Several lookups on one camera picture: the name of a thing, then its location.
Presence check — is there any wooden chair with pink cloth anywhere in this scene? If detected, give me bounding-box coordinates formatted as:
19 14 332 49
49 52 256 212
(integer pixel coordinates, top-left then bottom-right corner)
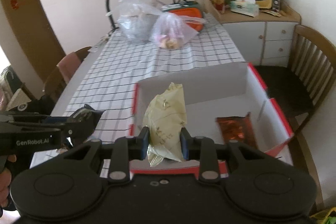
43 47 91 103

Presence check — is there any brown wooden door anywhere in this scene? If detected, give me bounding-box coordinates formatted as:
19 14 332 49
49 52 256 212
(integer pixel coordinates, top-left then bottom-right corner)
1 0 65 82

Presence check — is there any orange green folding basket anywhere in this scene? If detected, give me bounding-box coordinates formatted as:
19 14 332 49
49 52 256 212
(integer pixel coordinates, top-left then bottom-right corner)
160 1 205 32

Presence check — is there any tissue box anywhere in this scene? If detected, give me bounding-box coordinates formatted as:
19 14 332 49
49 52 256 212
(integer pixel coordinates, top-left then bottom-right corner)
230 0 259 17

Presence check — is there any pale yellow snack bag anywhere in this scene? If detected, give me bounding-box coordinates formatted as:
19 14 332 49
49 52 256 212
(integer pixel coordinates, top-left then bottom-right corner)
142 83 187 167

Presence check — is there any wooden chair dark seat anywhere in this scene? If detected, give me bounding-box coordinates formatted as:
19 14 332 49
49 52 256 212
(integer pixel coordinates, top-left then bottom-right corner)
253 24 336 119

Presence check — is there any clear plastic bag with snacks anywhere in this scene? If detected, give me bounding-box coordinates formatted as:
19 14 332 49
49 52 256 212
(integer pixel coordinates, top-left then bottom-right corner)
150 12 207 50

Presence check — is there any checkered white tablecloth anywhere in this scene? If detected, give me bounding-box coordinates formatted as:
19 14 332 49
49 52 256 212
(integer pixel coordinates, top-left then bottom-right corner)
49 12 247 177

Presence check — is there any red white cardboard box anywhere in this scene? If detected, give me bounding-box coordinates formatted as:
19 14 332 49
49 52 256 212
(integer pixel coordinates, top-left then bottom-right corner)
131 62 293 157

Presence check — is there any clear plastic bag left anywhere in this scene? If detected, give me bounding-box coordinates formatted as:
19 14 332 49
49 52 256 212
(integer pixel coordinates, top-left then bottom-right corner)
115 0 162 43

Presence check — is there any white wooden sideboard cabinet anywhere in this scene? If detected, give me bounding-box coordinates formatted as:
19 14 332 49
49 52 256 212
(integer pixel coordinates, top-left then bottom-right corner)
204 0 301 67

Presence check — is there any orange red snack packet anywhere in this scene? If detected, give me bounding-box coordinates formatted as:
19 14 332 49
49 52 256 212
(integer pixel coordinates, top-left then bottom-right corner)
216 112 258 148

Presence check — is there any person's left hand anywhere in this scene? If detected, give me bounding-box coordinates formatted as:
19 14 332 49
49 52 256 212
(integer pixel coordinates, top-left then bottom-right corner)
0 167 12 207

